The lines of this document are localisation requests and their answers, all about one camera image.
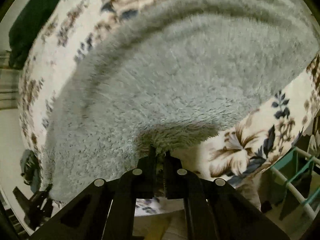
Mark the grey fluffy pants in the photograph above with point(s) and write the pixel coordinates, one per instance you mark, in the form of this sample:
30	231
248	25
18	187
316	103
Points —
170	77

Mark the grey curtain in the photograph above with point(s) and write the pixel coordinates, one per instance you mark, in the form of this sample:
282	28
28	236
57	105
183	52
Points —
8	83

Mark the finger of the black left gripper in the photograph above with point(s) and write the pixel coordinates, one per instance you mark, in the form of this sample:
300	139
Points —
38	209

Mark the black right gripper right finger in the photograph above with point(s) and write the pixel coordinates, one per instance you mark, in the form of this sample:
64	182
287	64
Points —
214	209

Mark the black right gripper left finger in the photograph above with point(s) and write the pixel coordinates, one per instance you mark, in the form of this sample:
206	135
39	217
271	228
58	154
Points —
104	209

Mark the green white drying rack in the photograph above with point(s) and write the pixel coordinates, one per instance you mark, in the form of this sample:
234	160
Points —
311	160

